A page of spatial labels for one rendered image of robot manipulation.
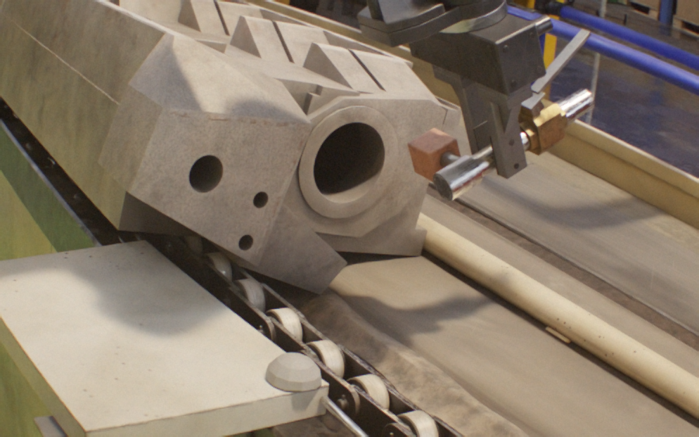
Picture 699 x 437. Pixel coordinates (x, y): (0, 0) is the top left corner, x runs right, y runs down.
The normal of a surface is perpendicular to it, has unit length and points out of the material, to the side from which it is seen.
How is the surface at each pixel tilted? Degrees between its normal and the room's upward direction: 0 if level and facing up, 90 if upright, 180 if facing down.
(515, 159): 90
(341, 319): 55
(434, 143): 25
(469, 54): 115
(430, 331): 0
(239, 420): 90
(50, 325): 0
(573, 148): 90
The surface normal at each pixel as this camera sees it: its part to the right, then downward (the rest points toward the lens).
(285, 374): -0.26, -0.37
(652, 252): 0.13, -0.93
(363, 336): -0.67, -0.29
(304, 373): 0.52, -0.30
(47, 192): -0.82, 0.09
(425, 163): -0.80, 0.48
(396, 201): 0.56, 0.35
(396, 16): -0.23, -0.81
